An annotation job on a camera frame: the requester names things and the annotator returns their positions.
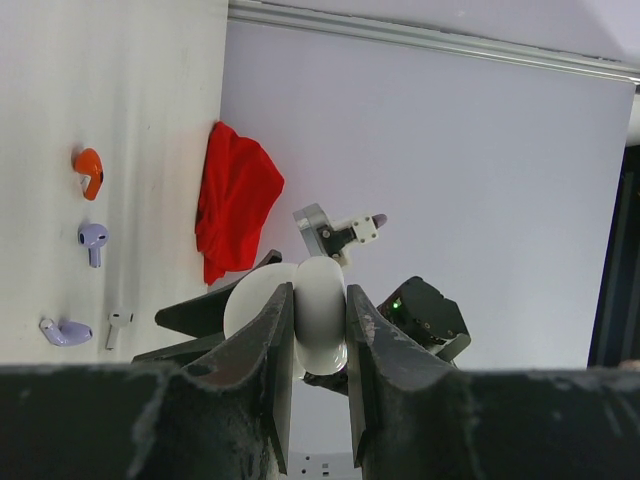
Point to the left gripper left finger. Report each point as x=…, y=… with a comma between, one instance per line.
x=227, y=414

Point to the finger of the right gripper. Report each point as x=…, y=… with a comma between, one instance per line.
x=203, y=316
x=183, y=353

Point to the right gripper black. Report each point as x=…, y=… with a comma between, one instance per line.
x=429, y=318

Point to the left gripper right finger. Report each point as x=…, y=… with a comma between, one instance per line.
x=410, y=412

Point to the white earbud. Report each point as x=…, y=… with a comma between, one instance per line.
x=117, y=320

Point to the white charging case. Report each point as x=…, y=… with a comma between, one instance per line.
x=319, y=310

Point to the purple earbud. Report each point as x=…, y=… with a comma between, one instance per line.
x=66, y=333
x=93, y=237

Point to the red cloth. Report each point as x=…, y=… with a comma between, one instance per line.
x=240, y=185

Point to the orange earbud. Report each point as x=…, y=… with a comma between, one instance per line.
x=88, y=165

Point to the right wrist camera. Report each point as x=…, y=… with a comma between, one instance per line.
x=336, y=239

